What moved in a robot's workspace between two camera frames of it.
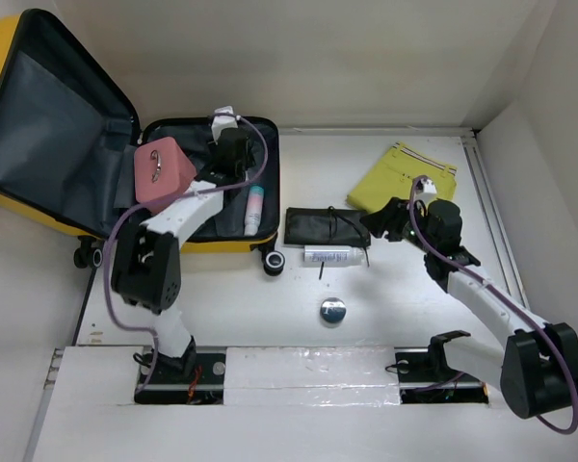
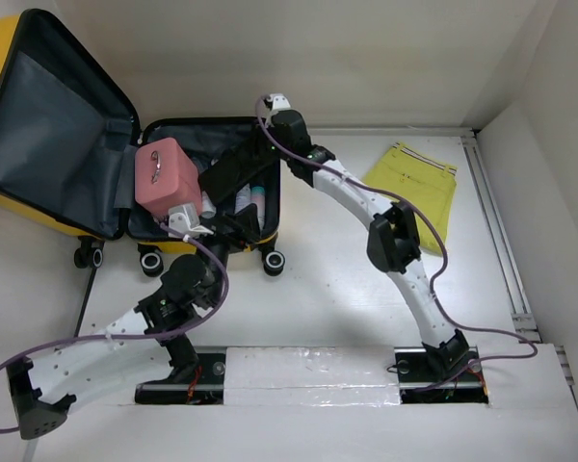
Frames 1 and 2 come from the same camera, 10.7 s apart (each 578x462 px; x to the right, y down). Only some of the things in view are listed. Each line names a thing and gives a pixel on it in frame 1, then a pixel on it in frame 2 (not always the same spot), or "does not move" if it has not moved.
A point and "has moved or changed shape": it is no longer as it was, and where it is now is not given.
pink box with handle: (161, 170) does not move
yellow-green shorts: (392, 178) does not move
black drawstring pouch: (326, 226) -> (235, 171)
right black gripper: (388, 218) -> (270, 124)
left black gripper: (249, 163) -> (243, 225)
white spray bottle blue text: (333, 256) -> (243, 198)
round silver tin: (332, 310) has moved or changed shape
